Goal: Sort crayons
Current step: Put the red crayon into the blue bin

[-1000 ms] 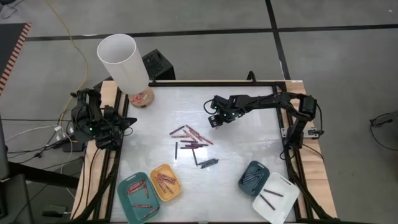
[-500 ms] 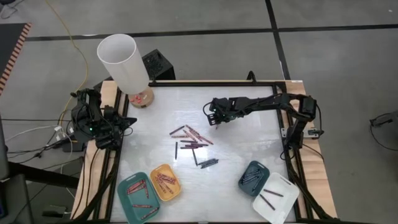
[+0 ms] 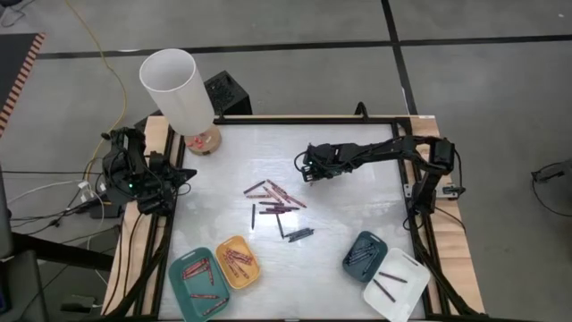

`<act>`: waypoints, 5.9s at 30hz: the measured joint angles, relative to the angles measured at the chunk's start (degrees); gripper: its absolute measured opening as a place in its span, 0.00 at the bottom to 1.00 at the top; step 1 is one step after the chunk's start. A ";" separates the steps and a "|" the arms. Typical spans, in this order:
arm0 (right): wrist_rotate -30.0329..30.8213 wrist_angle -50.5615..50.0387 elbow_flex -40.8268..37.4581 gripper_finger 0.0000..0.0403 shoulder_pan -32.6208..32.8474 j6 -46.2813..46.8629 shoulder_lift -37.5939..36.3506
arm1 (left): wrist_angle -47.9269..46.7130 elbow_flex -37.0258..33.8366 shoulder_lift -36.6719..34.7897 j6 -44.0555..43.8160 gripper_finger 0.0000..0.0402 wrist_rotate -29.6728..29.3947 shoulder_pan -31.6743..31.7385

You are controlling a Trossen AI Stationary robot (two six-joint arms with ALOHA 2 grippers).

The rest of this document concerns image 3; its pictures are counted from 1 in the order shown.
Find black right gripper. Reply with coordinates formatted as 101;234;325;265
302;142;358;186

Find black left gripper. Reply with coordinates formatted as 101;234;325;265
149;164;198;198

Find pile of crayons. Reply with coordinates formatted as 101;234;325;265
268;185;292;205

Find teal green plastic tray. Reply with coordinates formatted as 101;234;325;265
167;246;231;322

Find yellow plastic tray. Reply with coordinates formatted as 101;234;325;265
214;235;262;291

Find white shade table lamp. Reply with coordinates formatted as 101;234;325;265
139;47;223;157

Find black power adapter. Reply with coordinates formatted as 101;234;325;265
87;203;124;220

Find black perforated box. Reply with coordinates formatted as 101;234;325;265
203;70;254;118

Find dark blue plastic tray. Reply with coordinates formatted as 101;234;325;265
341;230;389;284

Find black clamp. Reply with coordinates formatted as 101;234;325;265
440;183;467;198

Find white plastic tray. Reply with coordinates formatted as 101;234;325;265
362;247;432;322

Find black mat striped edge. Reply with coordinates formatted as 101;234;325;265
0;32;46;138

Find yellow cable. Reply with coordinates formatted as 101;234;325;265
63;0;129;135

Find white cable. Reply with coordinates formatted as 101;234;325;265
6;180;106;205

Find thin black cable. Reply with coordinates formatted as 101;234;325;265
0;169;104;176

